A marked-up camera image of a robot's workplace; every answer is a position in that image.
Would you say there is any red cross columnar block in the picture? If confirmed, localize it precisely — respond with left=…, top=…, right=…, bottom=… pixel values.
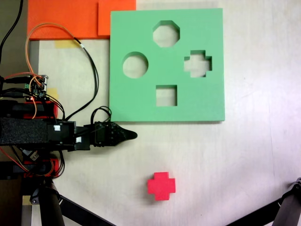
left=147, top=171, right=176, bottom=202

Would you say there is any orange flat block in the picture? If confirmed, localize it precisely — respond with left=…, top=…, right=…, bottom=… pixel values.
left=27, top=0, right=137, bottom=40

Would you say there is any green shape sorter board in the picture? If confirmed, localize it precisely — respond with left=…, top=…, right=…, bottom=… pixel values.
left=108, top=8, right=226, bottom=123

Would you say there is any red black table clamp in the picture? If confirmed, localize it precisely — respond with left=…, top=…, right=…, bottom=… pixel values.
left=0, top=159, right=60, bottom=179
left=0, top=100, right=59, bottom=118

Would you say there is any yellow masking tape piece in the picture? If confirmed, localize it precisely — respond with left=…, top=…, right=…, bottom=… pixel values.
left=55, top=39, right=77, bottom=49
left=46, top=88, right=59, bottom=101

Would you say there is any black circuit board with chips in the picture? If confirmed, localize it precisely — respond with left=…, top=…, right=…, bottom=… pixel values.
left=20, top=147, right=41, bottom=163

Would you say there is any small circuit board green terminal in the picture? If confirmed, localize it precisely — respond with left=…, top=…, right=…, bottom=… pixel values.
left=23, top=74, right=50, bottom=103

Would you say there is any thin black tripod brace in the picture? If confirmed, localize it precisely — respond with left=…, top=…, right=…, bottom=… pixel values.
left=225, top=197, right=284, bottom=226
left=57, top=194, right=117, bottom=226

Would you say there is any black tripod leg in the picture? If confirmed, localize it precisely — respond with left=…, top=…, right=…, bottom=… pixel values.
left=272, top=177, right=301, bottom=226
left=29, top=178, right=66, bottom=226

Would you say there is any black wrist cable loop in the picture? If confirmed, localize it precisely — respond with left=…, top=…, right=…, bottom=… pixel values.
left=91, top=106, right=113, bottom=125

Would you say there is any long thin black motor cable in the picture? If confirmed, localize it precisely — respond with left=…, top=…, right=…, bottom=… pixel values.
left=64, top=37, right=100, bottom=121

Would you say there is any black USB plug cable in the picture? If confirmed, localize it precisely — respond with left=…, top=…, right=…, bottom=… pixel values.
left=0, top=88, right=31, bottom=99

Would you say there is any thin orange wire loop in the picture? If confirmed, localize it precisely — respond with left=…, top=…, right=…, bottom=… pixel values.
left=25, top=23, right=76, bottom=80

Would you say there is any thick black cable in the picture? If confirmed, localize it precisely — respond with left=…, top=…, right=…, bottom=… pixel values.
left=0, top=0, right=24, bottom=65

